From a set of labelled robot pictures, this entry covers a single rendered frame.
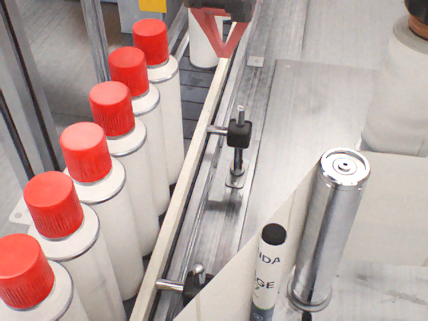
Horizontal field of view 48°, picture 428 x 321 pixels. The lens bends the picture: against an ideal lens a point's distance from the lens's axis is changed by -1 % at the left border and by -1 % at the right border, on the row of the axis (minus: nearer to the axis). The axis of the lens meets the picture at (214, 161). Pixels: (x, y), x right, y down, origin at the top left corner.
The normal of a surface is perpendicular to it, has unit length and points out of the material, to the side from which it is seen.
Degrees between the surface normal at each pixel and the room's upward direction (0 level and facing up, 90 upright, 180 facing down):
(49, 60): 0
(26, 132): 90
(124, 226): 90
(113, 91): 3
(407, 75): 87
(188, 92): 0
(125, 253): 90
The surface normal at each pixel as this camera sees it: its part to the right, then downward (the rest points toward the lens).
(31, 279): 0.70, 0.51
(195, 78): 0.00, -0.70
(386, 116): -0.80, 0.46
